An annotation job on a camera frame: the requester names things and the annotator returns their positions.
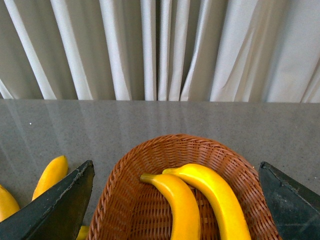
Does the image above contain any brown wicker basket with bananas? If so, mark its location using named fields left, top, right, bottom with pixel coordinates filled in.
left=87, top=134, right=280, bottom=240

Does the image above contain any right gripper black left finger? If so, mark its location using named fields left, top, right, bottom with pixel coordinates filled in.
left=0, top=160, right=95, bottom=240

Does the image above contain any yellow banana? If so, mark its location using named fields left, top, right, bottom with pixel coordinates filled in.
left=76, top=225, right=89, bottom=240
left=139, top=173, right=201, bottom=240
left=31, top=155, right=69, bottom=201
left=0, top=185, right=20, bottom=222
left=162, top=163, right=251, bottom=240

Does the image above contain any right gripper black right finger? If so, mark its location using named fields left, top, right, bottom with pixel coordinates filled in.
left=258, top=161, right=320, bottom=240

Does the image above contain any grey pleated curtain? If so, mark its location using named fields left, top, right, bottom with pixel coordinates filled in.
left=0, top=0, right=320, bottom=103

